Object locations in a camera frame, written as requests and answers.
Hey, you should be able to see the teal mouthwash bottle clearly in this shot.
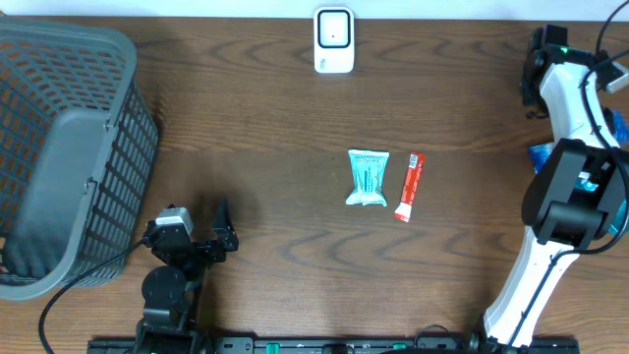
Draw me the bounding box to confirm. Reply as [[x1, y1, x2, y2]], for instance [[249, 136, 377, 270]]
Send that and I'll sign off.
[[576, 172, 626, 236]]

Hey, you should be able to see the blue Oreo cookie pack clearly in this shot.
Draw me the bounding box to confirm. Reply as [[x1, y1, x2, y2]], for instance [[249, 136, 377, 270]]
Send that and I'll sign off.
[[528, 108, 628, 173]]

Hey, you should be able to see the white barcode scanner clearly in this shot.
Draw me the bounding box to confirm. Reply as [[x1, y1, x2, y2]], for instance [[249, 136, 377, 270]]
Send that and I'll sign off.
[[314, 6, 356, 74]]

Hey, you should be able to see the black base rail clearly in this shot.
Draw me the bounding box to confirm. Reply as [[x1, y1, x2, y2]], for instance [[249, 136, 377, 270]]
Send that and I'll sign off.
[[86, 335, 581, 354]]

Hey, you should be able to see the white wet wipes pack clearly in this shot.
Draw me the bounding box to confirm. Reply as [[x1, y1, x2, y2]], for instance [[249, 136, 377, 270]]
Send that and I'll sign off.
[[346, 149, 389, 207]]

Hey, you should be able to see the grey plastic basket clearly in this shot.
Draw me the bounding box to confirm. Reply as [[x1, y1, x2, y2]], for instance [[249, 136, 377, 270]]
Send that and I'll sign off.
[[1, 17, 159, 301]]

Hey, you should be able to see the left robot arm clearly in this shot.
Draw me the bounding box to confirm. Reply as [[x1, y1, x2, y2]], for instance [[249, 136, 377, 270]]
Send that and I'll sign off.
[[132, 202, 239, 354]]

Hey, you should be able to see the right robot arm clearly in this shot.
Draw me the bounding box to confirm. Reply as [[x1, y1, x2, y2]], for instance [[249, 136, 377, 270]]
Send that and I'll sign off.
[[469, 25, 628, 353]]

